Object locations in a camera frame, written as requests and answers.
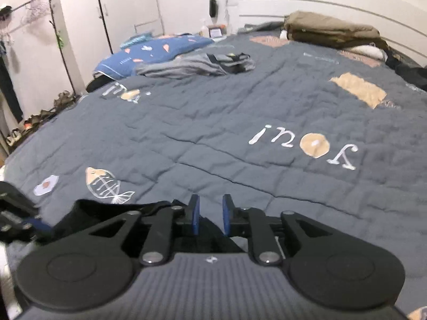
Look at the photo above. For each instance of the grey and black garment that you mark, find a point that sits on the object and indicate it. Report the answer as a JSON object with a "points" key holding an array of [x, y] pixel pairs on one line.
{"points": [[186, 67]]}

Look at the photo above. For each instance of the green hanging toy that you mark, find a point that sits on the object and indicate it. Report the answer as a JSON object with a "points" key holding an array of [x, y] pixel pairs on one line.
{"points": [[60, 40]]}

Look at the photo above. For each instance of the white folded cloth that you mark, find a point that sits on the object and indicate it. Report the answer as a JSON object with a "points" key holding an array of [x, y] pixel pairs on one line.
{"points": [[365, 52]]}

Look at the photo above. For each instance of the grey quilted bedspread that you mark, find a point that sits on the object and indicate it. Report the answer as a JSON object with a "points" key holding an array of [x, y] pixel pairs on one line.
{"points": [[233, 106]]}

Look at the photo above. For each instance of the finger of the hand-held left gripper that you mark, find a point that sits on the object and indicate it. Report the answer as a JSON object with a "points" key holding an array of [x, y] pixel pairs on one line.
{"points": [[40, 226]]}

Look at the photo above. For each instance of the dark hanging garment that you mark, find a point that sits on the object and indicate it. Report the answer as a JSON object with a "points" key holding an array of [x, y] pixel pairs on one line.
{"points": [[10, 86]]}

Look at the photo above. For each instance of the blue carrot print pillow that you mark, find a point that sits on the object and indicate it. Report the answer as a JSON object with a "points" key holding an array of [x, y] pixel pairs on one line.
{"points": [[150, 53]]}

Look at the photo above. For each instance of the black crumpled clothes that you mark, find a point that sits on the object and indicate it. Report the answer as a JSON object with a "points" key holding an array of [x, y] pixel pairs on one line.
{"points": [[410, 70]]}

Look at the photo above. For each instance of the black cap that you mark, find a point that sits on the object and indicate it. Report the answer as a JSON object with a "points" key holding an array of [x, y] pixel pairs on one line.
{"points": [[5, 11]]}

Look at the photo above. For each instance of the dark cloth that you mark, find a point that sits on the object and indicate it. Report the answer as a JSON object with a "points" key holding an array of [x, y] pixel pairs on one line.
{"points": [[100, 84]]}

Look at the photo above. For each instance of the black t-shirt white print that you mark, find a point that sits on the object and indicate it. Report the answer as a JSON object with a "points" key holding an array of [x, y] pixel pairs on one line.
{"points": [[86, 213]]}

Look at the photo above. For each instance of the black hairbrush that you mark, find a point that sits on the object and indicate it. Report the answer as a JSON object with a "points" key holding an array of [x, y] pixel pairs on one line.
{"points": [[213, 7]]}

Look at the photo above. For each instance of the white pump bottle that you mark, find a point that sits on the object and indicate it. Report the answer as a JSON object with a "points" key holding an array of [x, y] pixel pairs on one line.
{"points": [[203, 28]]}

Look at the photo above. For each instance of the white wardrobe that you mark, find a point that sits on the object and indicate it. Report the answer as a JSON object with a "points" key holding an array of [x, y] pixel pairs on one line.
{"points": [[83, 23]]}

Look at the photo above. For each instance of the small brown box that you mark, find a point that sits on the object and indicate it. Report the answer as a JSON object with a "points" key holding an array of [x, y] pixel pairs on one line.
{"points": [[216, 31]]}

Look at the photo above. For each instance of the pink clothes hangers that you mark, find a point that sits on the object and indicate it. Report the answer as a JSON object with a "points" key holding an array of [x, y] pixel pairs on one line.
{"points": [[33, 13]]}

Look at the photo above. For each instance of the teal zigzag folded cloth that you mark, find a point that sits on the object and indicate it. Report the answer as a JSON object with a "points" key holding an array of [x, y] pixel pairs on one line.
{"points": [[136, 40]]}

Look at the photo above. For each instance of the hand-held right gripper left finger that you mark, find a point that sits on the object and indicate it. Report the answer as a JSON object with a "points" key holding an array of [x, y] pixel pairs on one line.
{"points": [[195, 215]]}

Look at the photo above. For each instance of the white wall socket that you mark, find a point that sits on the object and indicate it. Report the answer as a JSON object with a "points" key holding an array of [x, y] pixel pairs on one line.
{"points": [[232, 2]]}

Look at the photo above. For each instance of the white headboard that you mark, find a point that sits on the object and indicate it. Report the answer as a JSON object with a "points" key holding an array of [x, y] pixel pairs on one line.
{"points": [[333, 6]]}

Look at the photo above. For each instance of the dark grey pillow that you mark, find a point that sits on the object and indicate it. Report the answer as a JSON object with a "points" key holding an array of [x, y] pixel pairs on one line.
{"points": [[263, 27]]}

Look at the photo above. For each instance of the dark brown folded garment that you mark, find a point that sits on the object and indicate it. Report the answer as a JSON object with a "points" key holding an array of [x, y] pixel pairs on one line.
{"points": [[333, 41]]}

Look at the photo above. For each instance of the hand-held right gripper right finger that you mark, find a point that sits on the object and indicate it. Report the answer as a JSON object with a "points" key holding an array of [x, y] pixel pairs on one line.
{"points": [[227, 215]]}

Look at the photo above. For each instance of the khaki folded garment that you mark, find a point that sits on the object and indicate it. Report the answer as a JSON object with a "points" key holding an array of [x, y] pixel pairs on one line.
{"points": [[330, 23]]}

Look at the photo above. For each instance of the row of shoes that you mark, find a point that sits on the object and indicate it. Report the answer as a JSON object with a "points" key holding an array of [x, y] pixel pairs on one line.
{"points": [[40, 116]]}

